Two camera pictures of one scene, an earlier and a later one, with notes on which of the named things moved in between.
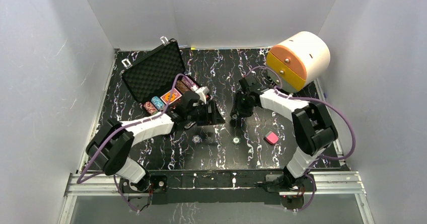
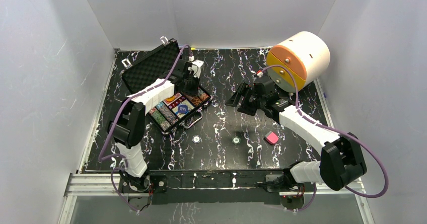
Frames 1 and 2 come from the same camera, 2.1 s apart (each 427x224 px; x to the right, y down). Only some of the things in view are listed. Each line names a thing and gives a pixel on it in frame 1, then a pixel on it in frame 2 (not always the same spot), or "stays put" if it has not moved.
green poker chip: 236,140 stays put
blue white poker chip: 196,139 stays put
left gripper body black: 209,112 -> 188,83
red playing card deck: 175,94 stays put
